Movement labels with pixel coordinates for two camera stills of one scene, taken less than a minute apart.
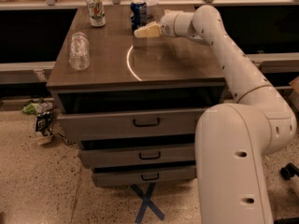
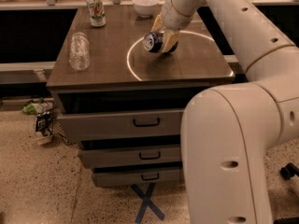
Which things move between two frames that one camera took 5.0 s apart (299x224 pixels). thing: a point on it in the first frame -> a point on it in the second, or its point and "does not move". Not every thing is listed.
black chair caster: (289, 172) does not move
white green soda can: (95, 8) does not move
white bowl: (152, 5) does not move
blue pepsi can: (139, 14) -> (152, 42)
